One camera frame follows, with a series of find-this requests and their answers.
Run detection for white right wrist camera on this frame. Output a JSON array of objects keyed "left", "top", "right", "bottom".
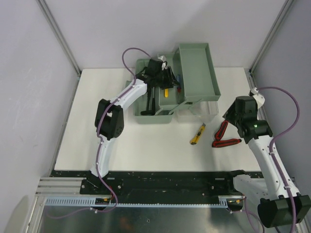
[{"left": 249, "top": 87, "right": 265, "bottom": 109}]

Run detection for blue and red screwdriver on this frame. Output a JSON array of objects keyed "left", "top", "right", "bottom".
[{"left": 176, "top": 75, "right": 181, "bottom": 104}]

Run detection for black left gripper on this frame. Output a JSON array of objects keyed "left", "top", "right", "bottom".
[{"left": 154, "top": 66, "right": 179, "bottom": 90}]

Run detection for aluminium frame post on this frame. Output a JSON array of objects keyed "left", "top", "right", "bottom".
[
  {"left": 35, "top": 0, "right": 82, "bottom": 75},
  {"left": 249, "top": 0, "right": 295, "bottom": 74}
]

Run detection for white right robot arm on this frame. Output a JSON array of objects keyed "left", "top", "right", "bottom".
[{"left": 224, "top": 96, "right": 311, "bottom": 232}]

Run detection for yellow handle screwdriver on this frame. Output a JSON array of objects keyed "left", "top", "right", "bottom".
[{"left": 164, "top": 88, "right": 169, "bottom": 98}]

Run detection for left aluminium frame post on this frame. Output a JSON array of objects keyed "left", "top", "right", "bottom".
[{"left": 35, "top": 0, "right": 82, "bottom": 75}]

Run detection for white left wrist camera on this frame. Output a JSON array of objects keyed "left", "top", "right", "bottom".
[{"left": 158, "top": 55, "right": 167, "bottom": 70}]

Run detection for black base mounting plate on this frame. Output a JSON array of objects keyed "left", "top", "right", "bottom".
[{"left": 50, "top": 169, "right": 265, "bottom": 203}]

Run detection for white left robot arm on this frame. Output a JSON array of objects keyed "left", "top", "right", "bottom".
[{"left": 90, "top": 55, "right": 179, "bottom": 194}]

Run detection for black T-handle wrench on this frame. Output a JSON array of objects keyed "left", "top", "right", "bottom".
[{"left": 140, "top": 88, "right": 152, "bottom": 116}]

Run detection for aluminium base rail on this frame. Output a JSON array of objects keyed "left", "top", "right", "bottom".
[{"left": 35, "top": 177, "right": 84, "bottom": 197}]

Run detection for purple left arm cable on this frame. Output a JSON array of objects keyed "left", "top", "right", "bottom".
[{"left": 46, "top": 47, "right": 151, "bottom": 219}]

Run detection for red and black pliers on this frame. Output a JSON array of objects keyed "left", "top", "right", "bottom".
[{"left": 212, "top": 120, "right": 242, "bottom": 148}]

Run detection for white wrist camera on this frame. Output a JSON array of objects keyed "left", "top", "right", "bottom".
[
  {"left": 249, "top": 87, "right": 265, "bottom": 109},
  {"left": 158, "top": 55, "right": 167, "bottom": 70}
]

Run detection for grey slotted cable duct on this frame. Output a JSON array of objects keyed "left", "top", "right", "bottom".
[{"left": 45, "top": 195, "right": 246, "bottom": 209}]

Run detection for green plastic tool box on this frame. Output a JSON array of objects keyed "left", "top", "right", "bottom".
[{"left": 134, "top": 43, "right": 221, "bottom": 124}]

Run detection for right aluminium frame post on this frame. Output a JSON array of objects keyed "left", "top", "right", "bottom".
[{"left": 249, "top": 0, "right": 295, "bottom": 74}]

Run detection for small black claw hammer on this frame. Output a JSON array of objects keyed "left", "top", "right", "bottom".
[{"left": 151, "top": 87, "right": 156, "bottom": 116}]

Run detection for yellow utility knife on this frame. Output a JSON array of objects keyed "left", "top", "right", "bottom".
[{"left": 190, "top": 123, "right": 206, "bottom": 145}]

